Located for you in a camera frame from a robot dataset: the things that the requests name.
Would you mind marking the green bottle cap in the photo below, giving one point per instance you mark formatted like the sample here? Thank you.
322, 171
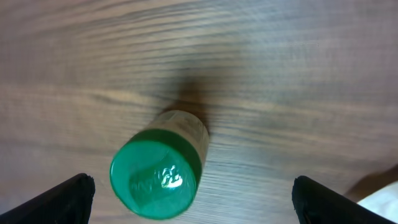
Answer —
155, 177

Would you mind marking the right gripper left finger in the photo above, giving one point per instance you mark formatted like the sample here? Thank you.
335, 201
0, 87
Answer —
67, 203

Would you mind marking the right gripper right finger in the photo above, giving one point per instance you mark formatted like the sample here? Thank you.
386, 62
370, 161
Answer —
316, 204

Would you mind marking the beige dried mushroom bag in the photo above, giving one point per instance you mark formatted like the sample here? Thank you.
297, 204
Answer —
377, 192

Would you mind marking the clear jar white contents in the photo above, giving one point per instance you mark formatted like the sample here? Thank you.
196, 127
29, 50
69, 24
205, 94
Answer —
186, 127

